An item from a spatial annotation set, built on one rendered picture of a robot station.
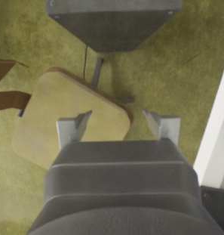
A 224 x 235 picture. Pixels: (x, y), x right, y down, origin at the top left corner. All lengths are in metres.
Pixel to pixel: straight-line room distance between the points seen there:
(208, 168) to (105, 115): 0.36
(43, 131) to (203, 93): 1.08
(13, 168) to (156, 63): 1.38
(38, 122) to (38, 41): 0.75
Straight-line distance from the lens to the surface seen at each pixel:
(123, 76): 1.18
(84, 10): 0.35
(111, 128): 0.60
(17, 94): 0.70
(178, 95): 1.28
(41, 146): 0.68
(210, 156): 0.35
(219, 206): 0.42
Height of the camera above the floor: 1.18
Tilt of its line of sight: 73 degrees down
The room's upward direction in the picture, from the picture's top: 178 degrees counter-clockwise
